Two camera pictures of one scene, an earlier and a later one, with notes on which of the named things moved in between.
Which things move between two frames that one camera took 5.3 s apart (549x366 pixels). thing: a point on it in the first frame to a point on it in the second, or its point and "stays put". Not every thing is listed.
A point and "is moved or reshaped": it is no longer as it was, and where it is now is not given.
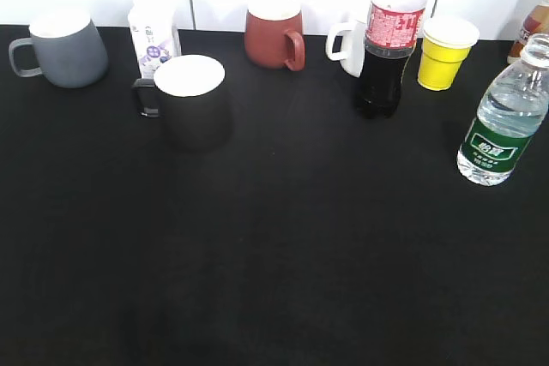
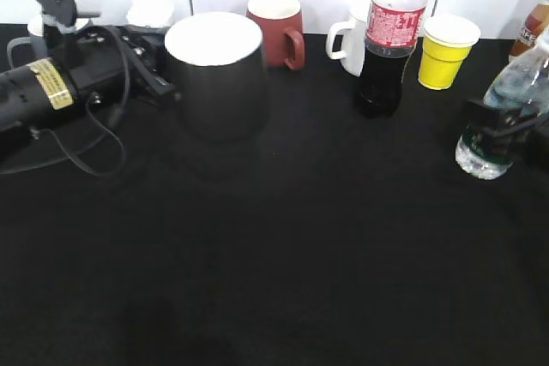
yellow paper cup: [447, 41] stays put
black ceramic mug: [189, 93] is moved or reshaped
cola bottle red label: [394, 30] stays put
